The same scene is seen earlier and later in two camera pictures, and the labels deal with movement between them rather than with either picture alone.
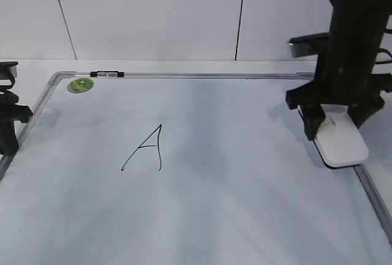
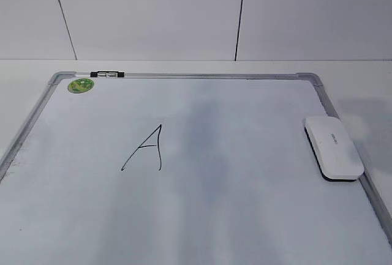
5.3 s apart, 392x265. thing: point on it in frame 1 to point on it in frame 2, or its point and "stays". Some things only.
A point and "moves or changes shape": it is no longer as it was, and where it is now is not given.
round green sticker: [80, 85] stays
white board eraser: [342, 144] moves or changes shape
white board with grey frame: [180, 168] stays
